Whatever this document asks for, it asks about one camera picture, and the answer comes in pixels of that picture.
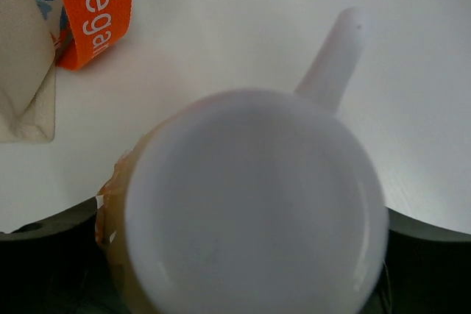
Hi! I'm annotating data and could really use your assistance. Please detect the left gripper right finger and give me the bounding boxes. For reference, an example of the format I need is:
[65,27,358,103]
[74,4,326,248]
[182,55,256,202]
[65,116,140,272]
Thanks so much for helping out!
[367,210,470,313]

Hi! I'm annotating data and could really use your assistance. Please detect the cream pump bottle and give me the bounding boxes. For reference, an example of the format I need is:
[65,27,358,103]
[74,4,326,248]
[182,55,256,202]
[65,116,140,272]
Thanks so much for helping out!
[96,7,389,313]

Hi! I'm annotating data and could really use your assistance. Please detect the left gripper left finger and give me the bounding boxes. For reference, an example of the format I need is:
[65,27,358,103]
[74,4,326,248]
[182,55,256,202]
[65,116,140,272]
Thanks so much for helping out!
[1,198,128,313]

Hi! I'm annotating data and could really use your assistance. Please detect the canvas bag orange handles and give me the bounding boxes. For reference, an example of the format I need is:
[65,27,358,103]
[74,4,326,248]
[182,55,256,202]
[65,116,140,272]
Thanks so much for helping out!
[1,0,132,143]

